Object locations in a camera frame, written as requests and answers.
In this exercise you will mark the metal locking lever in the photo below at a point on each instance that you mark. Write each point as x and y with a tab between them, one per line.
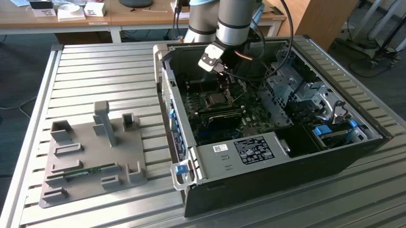
239	97

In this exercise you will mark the silver green CPU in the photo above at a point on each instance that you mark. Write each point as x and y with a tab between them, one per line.
216	97

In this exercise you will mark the silver blue-capped robot arm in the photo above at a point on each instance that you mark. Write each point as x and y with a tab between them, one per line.
234	19

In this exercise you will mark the CPU socket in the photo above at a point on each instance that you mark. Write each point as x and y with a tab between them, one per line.
204	106

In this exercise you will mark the silver drive cage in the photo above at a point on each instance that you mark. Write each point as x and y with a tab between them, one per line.
284	88

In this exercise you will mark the green RAM stick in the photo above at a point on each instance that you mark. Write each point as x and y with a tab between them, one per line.
81	172
222	111

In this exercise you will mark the green motherboard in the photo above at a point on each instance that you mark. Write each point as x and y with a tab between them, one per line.
254	111

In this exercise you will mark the black graphics card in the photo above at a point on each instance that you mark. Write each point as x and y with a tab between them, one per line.
223	124

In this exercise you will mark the small cardboard box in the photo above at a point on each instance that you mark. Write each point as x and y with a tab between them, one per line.
183	13

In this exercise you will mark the wooden desk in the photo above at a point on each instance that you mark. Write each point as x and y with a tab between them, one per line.
152	17
19	20

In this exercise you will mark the blue disk carrier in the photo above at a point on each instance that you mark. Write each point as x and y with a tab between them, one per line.
322	130

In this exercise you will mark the dark grey round object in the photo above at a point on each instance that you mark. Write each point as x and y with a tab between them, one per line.
135	2

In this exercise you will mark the grey power supply unit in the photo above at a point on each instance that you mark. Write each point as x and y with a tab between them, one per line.
215	161

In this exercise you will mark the blue case latch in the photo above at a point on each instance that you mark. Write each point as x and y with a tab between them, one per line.
180	169

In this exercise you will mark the white printed box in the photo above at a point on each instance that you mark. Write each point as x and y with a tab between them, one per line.
93	10

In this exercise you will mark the black grey PC case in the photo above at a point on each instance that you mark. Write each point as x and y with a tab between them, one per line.
284	190

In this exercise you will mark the white round bowl stand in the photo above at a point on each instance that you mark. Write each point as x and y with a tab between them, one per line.
71	14

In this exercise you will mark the grey parts rack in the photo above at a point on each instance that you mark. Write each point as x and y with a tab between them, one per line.
95	154

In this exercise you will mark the white box black top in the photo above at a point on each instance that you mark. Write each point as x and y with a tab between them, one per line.
43	10

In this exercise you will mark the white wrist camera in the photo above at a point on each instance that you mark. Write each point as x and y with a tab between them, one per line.
211	57

